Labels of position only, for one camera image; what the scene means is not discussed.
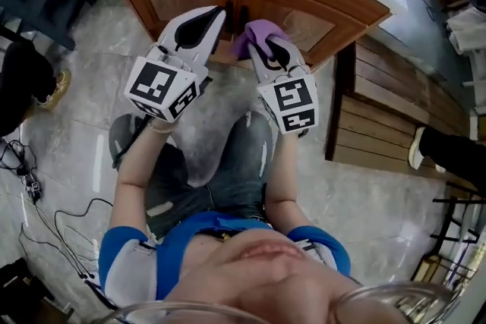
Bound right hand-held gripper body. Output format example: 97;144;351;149
256;63;320;136

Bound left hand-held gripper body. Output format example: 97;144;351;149
124;43;212;122

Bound purple cloth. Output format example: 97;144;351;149
231;19;293;61

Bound person's right forearm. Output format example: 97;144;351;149
265;127;305;209

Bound dark wooden slat platform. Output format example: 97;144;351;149
325;34;472;191

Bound person's left leg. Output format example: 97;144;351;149
108;112;213;237

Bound small tracker device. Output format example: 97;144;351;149
24;174;44;203

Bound person's blue shirt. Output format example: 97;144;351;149
98;210;352;300

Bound person's face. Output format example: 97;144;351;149
163;229;380;324

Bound black metal rack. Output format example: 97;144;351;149
431;181;486;251

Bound clear rimmed glasses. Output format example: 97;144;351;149
109;279;456;324

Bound pearl bead bracelet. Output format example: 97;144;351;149
150;120;178;136

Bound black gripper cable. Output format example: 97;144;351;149
112;115;153;170

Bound black floor cable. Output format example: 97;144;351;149
54;197;115;278

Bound grey shoulder strap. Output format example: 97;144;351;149
103;237;159;300
299;237;337;271

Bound black cable bundle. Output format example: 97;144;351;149
0;137;39;180

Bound thin frame shelf rack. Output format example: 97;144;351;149
412;253;475;288

